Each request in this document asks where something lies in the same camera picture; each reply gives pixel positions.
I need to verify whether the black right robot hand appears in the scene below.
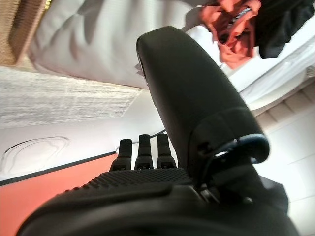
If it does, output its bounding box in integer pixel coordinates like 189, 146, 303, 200
14, 26, 302, 236

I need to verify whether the orange garment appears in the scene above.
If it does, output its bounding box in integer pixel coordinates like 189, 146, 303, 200
198, 0, 262, 70

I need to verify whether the black garment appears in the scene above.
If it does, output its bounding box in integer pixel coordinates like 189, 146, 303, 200
251, 0, 315, 59

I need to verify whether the bed with white sheets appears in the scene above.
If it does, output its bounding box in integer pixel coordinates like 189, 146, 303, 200
246, 70, 315, 120

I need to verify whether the white smooth duvet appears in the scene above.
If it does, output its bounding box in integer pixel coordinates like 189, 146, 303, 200
29, 0, 205, 89

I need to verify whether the grey streaked rug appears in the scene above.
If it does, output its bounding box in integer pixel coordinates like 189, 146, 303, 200
0, 65, 144, 130

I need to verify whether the white mat with dark outline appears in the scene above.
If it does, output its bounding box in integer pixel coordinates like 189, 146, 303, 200
0, 135, 72, 173

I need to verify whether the brown wooden nightstand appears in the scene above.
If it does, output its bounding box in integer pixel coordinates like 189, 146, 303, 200
0, 0, 49, 66

